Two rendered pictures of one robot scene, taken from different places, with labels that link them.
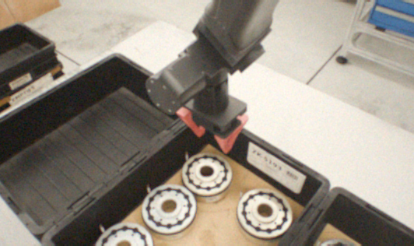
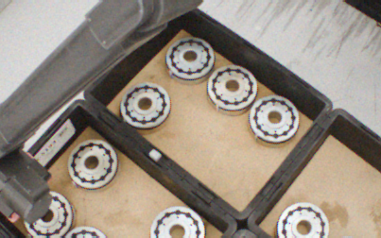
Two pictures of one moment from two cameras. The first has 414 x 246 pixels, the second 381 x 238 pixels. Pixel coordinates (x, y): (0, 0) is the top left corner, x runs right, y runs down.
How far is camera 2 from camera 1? 0.54 m
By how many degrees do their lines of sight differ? 44
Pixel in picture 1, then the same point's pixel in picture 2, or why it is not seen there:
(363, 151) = (10, 68)
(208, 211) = (84, 217)
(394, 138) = (0, 35)
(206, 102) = not seen: hidden behind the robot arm
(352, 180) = not seen: hidden behind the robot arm
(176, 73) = (32, 187)
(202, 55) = (11, 165)
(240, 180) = (53, 186)
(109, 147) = not seen: outside the picture
